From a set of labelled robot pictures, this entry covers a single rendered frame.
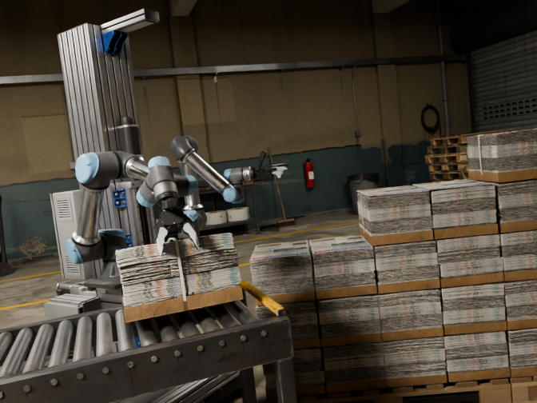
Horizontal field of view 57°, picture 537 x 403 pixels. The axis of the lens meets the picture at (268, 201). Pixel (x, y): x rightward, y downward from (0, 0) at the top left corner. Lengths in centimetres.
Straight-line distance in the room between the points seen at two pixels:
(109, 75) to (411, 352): 199
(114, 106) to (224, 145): 647
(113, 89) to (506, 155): 190
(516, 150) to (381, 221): 68
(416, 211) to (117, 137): 150
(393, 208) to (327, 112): 751
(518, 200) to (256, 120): 715
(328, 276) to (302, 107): 739
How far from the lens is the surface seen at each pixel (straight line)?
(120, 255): 159
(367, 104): 1020
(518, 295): 259
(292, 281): 235
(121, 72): 271
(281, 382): 161
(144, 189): 173
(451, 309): 251
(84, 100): 266
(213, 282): 163
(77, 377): 148
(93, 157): 205
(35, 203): 879
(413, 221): 237
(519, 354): 268
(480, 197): 244
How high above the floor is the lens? 130
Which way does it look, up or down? 5 degrees down
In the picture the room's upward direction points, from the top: 6 degrees counter-clockwise
